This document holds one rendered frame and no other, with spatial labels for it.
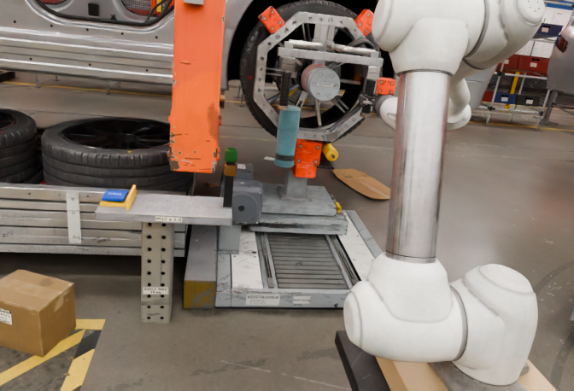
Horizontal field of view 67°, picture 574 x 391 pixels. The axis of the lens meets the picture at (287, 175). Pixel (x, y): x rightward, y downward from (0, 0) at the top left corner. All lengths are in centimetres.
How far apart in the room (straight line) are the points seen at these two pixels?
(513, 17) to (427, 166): 32
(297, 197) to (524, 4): 154
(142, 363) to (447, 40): 128
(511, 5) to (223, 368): 128
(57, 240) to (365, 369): 127
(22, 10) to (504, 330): 206
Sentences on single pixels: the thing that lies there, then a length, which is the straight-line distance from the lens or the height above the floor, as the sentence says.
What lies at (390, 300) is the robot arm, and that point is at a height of 60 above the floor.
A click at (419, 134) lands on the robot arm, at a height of 90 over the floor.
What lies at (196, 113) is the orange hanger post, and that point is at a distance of 157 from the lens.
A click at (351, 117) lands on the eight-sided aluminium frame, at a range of 203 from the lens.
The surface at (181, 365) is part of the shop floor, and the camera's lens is 157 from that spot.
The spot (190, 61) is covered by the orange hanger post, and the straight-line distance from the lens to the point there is 154.
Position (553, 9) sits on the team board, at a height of 170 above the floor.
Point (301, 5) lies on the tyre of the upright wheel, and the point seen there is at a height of 115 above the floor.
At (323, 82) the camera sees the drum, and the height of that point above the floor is 86.
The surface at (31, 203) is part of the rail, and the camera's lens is 189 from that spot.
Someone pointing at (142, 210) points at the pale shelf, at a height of 45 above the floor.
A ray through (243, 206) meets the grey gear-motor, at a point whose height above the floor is 33.
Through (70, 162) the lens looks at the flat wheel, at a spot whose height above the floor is 45.
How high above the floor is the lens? 108
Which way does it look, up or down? 19 degrees down
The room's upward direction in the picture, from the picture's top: 7 degrees clockwise
